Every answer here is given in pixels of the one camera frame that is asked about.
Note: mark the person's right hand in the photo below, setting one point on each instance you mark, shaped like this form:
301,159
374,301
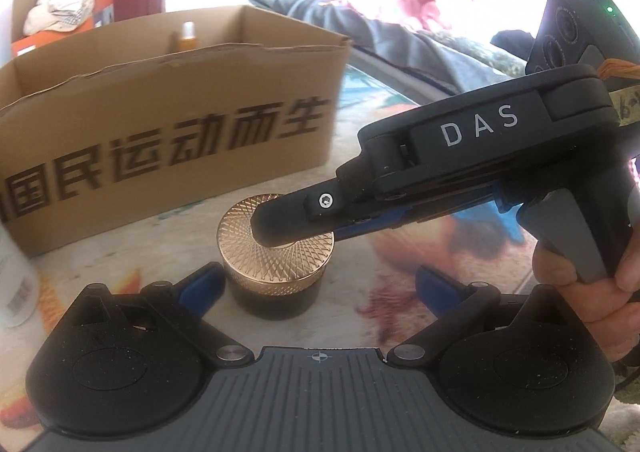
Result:
615,312

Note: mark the grey quilt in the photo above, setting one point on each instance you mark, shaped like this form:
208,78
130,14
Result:
400,46

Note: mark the orange rubber band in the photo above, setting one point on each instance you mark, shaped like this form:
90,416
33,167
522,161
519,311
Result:
617,69

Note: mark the large brown cardboard box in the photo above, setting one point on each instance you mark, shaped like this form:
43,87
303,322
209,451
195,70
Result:
150,96

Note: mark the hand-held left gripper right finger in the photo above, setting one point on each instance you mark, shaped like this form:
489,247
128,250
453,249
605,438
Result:
436,293

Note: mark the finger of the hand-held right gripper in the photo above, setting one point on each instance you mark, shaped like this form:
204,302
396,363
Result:
290,224
380,227

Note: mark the crumpled white cloth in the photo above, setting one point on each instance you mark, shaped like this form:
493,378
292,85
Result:
60,6

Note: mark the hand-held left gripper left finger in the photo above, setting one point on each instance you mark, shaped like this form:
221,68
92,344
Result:
200,288

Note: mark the black cloth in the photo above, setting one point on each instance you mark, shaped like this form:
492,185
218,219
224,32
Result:
515,44

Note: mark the dark jar with gold lid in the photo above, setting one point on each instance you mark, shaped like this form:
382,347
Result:
275,272

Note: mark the white bottle with green label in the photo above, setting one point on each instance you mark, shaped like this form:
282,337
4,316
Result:
15,282

